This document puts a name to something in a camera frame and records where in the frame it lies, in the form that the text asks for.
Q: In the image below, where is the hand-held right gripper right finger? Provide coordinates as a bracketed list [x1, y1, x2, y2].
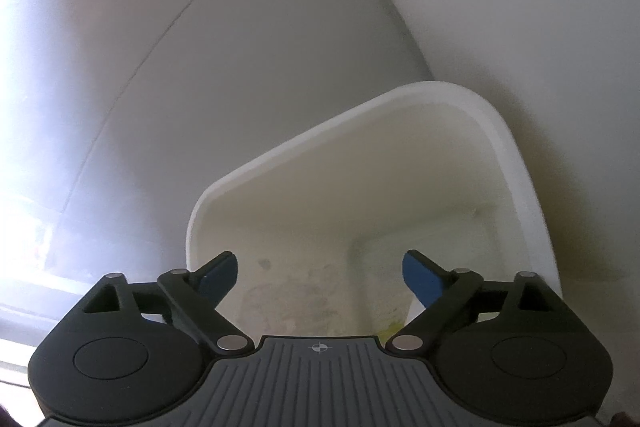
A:
[390, 249, 581, 353]

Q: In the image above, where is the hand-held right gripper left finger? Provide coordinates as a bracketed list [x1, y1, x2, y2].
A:
[60, 251, 249, 354]

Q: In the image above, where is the cream plastic trash bin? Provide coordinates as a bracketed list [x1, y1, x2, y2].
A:
[185, 80, 564, 343]

